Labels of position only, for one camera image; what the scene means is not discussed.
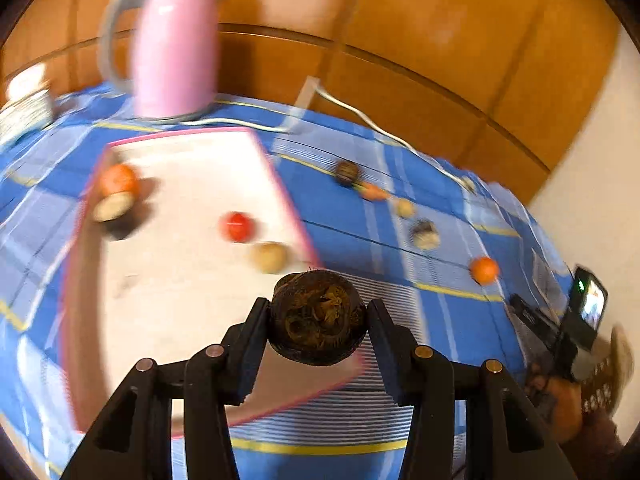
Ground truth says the small dark round fruit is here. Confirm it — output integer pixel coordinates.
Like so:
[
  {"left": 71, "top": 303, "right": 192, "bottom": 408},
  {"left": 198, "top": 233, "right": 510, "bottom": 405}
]
[{"left": 334, "top": 159, "right": 361, "bottom": 188}]

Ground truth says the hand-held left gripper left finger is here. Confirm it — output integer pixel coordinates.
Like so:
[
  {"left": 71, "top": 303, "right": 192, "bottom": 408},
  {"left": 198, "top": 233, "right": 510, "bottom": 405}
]
[{"left": 60, "top": 297, "right": 273, "bottom": 480}]

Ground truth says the large dark round fruit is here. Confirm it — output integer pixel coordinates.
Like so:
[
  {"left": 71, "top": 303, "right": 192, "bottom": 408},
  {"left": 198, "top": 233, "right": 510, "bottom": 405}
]
[{"left": 269, "top": 270, "right": 368, "bottom": 367}]

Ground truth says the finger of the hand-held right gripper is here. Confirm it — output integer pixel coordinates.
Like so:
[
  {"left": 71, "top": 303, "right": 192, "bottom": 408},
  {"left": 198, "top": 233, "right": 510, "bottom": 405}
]
[{"left": 509, "top": 294, "right": 563, "bottom": 356}]

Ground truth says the person's right forearm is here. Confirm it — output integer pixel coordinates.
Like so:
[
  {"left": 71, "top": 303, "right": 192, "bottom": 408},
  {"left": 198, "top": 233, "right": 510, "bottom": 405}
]
[{"left": 570, "top": 410, "right": 628, "bottom": 480}]

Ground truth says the pink rimmed white tray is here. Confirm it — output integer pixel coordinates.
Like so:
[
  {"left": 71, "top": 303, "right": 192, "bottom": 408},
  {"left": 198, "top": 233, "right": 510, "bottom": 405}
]
[{"left": 62, "top": 126, "right": 366, "bottom": 436}]

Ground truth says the carrot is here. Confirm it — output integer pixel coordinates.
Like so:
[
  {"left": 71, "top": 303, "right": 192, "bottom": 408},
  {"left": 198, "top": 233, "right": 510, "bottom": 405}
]
[{"left": 359, "top": 182, "right": 390, "bottom": 202}]

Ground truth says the small white box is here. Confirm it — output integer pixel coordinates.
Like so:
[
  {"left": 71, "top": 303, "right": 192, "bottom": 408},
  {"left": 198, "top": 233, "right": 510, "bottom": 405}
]
[{"left": 0, "top": 65, "right": 51, "bottom": 96}]

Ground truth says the cut eggplant piece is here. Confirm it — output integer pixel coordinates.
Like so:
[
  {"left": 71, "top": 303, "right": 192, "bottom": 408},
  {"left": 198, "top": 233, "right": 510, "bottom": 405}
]
[
  {"left": 411, "top": 218, "right": 441, "bottom": 252},
  {"left": 91, "top": 192, "right": 138, "bottom": 241}
]

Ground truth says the small orange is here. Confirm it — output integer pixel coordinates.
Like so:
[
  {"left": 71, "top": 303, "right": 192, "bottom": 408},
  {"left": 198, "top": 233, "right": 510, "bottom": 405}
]
[{"left": 98, "top": 162, "right": 141, "bottom": 200}]

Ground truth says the red tomato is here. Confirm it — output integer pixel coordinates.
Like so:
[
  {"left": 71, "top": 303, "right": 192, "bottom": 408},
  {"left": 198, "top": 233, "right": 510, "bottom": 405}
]
[{"left": 221, "top": 211, "right": 257, "bottom": 243}]

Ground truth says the white power cable with plug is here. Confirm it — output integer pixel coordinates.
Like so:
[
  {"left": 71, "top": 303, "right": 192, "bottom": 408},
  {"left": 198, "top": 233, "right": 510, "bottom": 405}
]
[{"left": 180, "top": 76, "right": 476, "bottom": 193}]

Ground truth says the blue plaid tablecloth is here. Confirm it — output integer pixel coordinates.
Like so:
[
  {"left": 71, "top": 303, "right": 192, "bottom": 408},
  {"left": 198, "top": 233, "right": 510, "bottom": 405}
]
[{"left": 0, "top": 82, "right": 601, "bottom": 480}]

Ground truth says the stack of white items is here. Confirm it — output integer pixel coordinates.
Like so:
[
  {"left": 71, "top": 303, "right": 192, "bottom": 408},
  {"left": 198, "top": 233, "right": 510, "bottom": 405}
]
[{"left": 0, "top": 90, "right": 56, "bottom": 141}]

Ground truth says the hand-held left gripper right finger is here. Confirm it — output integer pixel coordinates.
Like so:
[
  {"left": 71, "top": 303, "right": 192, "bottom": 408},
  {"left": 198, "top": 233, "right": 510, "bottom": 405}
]
[{"left": 366, "top": 299, "right": 581, "bottom": 480}]

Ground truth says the person's right hand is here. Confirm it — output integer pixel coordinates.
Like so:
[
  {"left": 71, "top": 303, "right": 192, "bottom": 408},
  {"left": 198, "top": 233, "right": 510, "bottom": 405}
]
[{"left": 525, "top": 364, "right": 584, "bottom": 433}]

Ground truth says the woven rattan chair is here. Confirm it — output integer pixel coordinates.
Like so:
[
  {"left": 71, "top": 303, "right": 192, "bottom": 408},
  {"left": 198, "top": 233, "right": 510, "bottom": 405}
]
[{"left": 580, "top": 327, "right": 633, "bottom": 411}]

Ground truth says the large orange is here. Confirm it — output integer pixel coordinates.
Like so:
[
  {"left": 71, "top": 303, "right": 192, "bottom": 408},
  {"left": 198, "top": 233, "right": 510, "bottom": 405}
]
[{"left": 470, "top": 256, "right": 500, "bottom": 286}]

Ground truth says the pink electric kettle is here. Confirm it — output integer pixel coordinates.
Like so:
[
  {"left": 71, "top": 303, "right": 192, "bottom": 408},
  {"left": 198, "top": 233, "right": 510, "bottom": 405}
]
[{"left": 100, "top": 0, "right": 221, "bottom": 121}]

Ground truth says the wooden panel cabinet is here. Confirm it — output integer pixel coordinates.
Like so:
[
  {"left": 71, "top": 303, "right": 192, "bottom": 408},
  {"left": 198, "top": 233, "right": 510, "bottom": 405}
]
[{"left": 0, "top": 0, "right": 623, "bottom": 206}]

